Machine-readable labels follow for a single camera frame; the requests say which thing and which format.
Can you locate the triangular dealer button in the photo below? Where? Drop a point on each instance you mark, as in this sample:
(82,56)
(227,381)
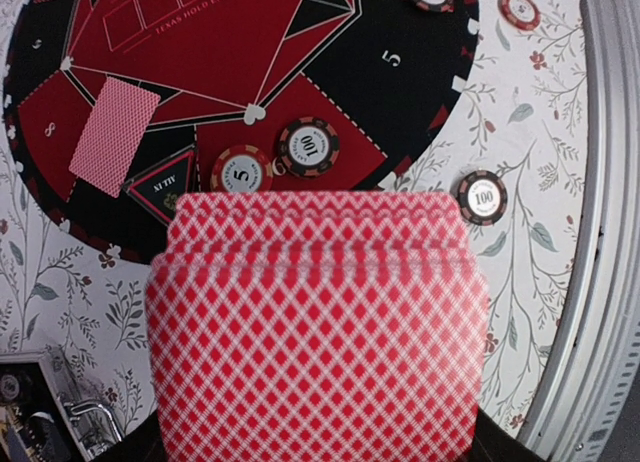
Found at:
(158,187)

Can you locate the front aluminium rail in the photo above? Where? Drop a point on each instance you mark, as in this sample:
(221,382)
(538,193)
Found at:
(595,356)

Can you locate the round red black poker mat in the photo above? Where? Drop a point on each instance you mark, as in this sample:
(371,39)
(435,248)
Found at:
(384,74)

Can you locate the pink playing card deck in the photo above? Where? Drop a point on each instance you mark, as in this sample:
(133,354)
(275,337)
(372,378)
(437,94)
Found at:
(317,326)

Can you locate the dark brown chip stack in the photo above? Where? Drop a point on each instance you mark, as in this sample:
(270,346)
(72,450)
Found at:
(482,198)

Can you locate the aluminium poker chip case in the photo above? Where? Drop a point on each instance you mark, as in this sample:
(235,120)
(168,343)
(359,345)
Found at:
(51,411)

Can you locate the floral table cloth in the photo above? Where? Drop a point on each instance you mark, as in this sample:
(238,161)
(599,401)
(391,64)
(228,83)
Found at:
(522,114)

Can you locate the orange chip stack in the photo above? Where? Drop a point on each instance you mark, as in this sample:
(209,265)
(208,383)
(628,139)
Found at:
(522,14)

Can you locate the orange chip sector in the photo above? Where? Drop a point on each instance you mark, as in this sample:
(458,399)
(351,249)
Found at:
(242,169)

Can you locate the single pink playing card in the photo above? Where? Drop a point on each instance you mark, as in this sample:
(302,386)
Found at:
(112,135)

